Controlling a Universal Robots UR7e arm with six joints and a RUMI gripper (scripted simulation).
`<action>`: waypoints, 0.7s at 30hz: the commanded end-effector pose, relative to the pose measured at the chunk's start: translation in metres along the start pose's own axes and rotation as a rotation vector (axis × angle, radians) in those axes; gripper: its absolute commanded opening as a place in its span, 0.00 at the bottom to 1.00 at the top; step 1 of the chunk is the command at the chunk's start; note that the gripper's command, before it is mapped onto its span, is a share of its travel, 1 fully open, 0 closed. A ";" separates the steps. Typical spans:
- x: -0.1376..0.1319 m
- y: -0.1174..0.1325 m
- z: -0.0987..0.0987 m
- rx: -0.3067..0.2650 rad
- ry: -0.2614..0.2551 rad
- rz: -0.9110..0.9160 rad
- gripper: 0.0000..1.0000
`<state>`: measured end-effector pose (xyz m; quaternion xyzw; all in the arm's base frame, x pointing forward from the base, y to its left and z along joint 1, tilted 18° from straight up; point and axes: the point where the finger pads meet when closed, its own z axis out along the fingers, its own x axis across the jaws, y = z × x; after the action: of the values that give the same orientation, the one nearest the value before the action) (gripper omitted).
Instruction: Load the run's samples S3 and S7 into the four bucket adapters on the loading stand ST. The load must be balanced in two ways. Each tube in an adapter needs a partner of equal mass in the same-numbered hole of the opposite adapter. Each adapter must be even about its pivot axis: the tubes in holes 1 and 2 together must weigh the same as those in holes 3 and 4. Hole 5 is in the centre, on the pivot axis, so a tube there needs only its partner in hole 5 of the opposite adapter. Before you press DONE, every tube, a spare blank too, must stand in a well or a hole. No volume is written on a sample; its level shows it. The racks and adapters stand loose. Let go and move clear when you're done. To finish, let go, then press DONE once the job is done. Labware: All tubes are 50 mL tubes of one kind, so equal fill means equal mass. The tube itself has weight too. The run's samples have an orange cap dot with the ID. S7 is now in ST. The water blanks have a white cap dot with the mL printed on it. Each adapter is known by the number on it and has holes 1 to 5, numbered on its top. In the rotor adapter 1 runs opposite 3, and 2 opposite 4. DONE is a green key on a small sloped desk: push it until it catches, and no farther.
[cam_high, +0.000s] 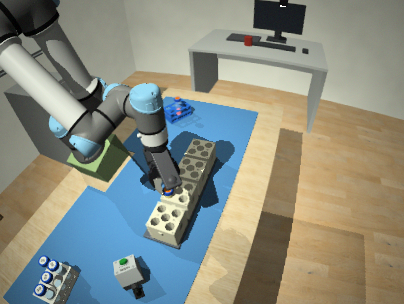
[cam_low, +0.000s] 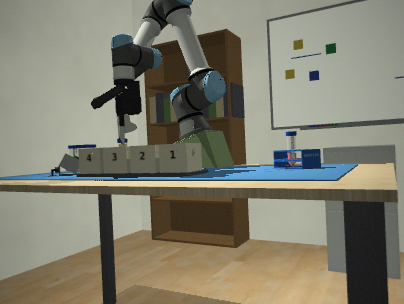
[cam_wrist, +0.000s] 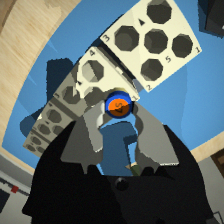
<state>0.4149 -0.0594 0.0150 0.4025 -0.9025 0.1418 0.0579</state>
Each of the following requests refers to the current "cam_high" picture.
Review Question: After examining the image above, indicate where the blue tube rack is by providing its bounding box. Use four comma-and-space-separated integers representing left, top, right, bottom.
164, 99, 192, 124

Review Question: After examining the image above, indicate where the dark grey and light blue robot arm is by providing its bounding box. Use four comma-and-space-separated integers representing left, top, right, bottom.
0, 0, 182, 191

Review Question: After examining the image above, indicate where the blue tube cap with white dot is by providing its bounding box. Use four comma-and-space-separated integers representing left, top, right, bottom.
47, 259, 72, 279

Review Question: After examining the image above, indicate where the white tube rack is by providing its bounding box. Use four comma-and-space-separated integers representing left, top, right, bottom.
34, 262, 79, 304

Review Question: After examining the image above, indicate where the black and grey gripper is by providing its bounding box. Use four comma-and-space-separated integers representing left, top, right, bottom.
143, 139, 180, 196

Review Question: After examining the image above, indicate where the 50 ml tube with dark blue cap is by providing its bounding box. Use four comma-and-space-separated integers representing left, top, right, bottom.
38, 255, 50, 270

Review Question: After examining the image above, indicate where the sample tube with blue cap and pink liquid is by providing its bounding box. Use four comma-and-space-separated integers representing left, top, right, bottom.
174, 97, 182, 115

